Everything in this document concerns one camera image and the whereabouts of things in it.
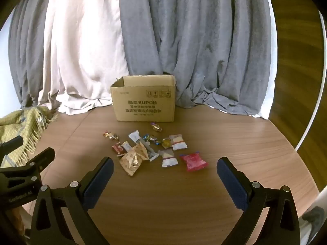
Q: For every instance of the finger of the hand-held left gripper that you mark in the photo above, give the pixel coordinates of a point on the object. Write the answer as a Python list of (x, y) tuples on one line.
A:
[(11, 143), (43, 158)]

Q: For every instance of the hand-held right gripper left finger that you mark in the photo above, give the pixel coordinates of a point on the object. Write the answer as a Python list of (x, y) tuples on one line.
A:
[(99, 182)]

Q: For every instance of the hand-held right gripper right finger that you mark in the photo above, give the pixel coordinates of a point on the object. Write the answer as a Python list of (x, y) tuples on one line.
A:
[(232, 183)]

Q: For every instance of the small red packet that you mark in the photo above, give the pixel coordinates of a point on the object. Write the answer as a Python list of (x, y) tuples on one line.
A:
[(117, 149)]

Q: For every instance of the large beige snack packet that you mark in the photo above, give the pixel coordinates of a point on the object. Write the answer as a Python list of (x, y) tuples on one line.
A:
[(132, 161)]

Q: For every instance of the red snack packet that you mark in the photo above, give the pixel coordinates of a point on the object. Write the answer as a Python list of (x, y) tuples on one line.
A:
[(193, 161)]

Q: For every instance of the brown gold candy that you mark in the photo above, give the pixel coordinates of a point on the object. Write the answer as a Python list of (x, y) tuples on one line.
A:
[(110, 135)]

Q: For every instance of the white blue small packet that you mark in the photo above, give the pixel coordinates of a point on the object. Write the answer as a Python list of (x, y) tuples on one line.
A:
[(134, 135)]

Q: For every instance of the long white blue packet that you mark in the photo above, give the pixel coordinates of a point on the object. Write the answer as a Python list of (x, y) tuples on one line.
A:
[(150, 152)]

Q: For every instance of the blue candy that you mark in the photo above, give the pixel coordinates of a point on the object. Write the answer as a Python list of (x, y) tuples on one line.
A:
[(148, 138)]

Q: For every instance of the white cracker packet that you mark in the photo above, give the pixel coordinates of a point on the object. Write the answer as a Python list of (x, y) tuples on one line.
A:
[(178, 142), (168, 159)]

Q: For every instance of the round gold candy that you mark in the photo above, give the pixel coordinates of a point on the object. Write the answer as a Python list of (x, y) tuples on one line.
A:
[(166, 142)]

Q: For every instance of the purple gold candy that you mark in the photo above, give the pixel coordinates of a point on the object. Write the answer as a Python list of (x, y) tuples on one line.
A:
[(156, 127)]

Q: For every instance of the brown cardboard box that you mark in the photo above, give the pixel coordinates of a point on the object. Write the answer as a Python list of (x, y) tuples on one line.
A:
[(144, 102)]

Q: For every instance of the yellow-green fringed blanket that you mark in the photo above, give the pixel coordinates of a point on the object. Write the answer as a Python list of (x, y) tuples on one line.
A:
[(20, 125)]

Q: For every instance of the white curved hoop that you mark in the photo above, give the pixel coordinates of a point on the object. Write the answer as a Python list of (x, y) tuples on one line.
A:
[(297, 148)]

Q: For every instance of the grey curtain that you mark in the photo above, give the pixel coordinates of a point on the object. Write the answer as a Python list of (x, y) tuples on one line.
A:
[(199, 43), (25, 56)]

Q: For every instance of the grey cloth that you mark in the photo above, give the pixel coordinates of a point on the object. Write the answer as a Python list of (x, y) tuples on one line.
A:
[(313, 218)]

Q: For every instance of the pale pink curtain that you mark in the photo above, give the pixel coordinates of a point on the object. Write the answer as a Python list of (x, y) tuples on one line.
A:
[(84, 51)]

